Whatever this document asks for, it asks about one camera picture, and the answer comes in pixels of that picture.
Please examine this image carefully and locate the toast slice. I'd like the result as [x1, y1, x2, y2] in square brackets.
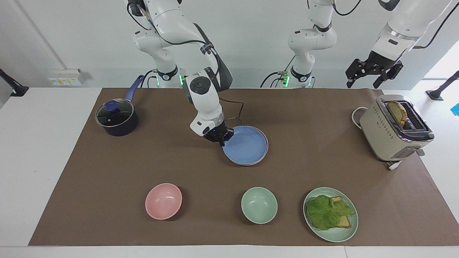
[330, 196, 351, 229]
[388, 101, 408, 126]

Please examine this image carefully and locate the pink plate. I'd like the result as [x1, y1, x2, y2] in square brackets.
[252, 126, 269, 163]

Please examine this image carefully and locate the white wall socket box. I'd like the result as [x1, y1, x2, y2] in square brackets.
[48, 68, 85, 87]

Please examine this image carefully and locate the blue plate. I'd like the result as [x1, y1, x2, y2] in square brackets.
[222, 125, 268, 166]

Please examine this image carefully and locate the pink bowl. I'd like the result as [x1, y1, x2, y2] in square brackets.
[145, 183, 183, 220]

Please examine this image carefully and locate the black cable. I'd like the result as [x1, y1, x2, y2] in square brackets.
[332, 0, 362, 17]
[412, 1, 459, 49]
[260, 54, 297, 89]
[219, 97, 245, 126]
[140, 70, 159, 89]
[126, 1, 221, 80]

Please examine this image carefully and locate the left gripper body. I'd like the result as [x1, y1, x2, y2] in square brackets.
[368, 51, 396, 70]

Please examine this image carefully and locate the white cable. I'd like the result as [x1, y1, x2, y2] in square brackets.
[351, 106, 369, 129]

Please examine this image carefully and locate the glass lid with blue knob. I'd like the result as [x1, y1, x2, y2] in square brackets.
[96, 99, 134, 128]

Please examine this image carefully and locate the green lettuce leaf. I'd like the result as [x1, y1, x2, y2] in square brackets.
[306, 195, 356, 231]

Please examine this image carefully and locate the dark blue saucepan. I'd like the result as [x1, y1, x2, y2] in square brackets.
[95, 75, 145, 137]

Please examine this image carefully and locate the green bowl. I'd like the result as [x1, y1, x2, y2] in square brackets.
[241, 187, 278, 225]

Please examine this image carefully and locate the green plate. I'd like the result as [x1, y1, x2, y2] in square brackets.
[303, 187, 359, 243]

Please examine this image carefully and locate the black stand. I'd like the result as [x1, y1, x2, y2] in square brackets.
[0, 68, 29, 97]
[425, 70, 459, 101]

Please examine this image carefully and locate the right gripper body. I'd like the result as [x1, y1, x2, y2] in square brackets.
[203, 120, 229, 143]

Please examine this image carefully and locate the beige toaster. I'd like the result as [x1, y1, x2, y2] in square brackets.
[359, 95, 435, 162]

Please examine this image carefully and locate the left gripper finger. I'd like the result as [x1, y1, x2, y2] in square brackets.
[373, 61, 404, 89]
[345, 58, 371, 89]

